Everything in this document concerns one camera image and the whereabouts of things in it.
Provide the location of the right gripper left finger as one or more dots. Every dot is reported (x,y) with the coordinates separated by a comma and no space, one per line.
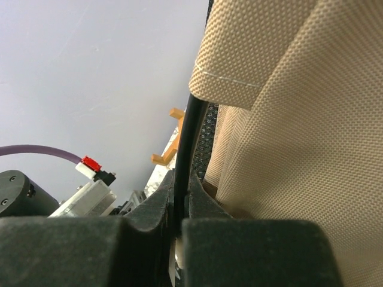
(130,250)

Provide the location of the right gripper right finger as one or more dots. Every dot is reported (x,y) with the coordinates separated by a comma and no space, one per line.
(222,251)

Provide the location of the black tent pole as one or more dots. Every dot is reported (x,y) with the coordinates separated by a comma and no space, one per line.
(193,120)

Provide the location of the tan pet tent fabric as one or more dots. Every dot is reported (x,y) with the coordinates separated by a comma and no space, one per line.
(299,127)

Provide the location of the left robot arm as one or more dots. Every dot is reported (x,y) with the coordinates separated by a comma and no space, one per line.
(21,196)

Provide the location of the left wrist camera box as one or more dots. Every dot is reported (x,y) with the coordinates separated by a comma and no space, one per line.
(92,199)

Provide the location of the wooden stand frame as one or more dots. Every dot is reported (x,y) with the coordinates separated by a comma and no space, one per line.
(172,147)

